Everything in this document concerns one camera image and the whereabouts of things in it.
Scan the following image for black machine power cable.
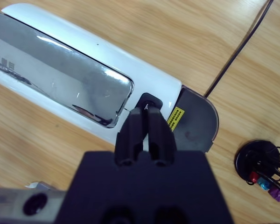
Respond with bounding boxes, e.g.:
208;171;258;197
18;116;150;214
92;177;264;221
204;0;275;98

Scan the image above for white capsule coffee machine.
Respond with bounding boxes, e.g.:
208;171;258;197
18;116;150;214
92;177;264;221
0;2;182;146

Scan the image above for red coffee capsule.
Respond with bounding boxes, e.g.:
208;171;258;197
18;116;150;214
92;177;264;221
249;171;259;184

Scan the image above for clear water tank black lid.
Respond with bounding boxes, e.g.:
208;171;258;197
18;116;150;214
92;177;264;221
171;85;219;154

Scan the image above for silver coffee machine lever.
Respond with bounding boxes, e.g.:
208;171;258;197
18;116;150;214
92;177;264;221
0;10;134;129

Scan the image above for small teal coffee capsule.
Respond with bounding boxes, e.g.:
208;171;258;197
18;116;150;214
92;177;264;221
258;178;271;191

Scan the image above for purple coffee capsule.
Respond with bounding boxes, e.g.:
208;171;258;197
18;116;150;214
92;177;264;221
268;186;280;203

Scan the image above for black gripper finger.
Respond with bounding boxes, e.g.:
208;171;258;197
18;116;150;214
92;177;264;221
144;107;177;168
115;108;147;168

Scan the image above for black capsule holder with rods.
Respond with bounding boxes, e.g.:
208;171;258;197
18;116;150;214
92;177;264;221
234;139;280;199

